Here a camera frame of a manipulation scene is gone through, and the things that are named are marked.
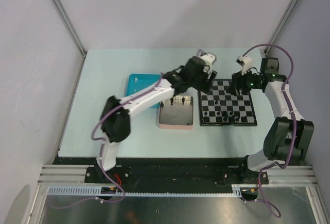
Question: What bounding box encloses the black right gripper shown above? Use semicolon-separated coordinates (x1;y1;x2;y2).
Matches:
225;67;261;97

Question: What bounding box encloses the pink plastic tray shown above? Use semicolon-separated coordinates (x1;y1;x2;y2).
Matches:
158;95;194;130

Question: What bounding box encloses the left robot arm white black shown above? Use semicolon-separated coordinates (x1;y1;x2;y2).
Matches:
91;52;217;183

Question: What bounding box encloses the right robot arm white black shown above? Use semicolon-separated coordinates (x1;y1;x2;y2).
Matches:
227;55;315;183

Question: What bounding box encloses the black chess pieces cluster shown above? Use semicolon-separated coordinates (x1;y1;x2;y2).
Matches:
160;97;186;108

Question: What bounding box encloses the black silver chessboard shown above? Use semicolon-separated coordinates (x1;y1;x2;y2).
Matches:
198;79;257;126

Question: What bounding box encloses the blue plastic tray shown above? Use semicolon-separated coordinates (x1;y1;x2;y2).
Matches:
125;74;160;96

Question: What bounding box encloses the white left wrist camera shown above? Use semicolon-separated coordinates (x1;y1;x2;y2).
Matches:
199;52;217;69

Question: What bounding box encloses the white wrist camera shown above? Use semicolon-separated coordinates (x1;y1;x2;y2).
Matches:
236;55;253;75
199;52;217;69

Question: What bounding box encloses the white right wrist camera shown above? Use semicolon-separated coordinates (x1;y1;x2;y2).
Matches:
236;55;253;75

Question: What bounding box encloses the aluminium frame post right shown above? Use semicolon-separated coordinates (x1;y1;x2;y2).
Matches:
268;0;302;44

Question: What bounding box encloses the aluminium frame post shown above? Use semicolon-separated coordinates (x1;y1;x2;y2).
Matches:
268;0;302;44
38;0;87;58

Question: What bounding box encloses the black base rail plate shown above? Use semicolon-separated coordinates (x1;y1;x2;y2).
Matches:
53;157;269;195

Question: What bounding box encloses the grey cable duct strip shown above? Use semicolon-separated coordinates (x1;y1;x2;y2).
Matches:
47;185;244;198

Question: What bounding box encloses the aluminium frame post left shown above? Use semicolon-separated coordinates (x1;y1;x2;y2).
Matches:
38;0;87;58

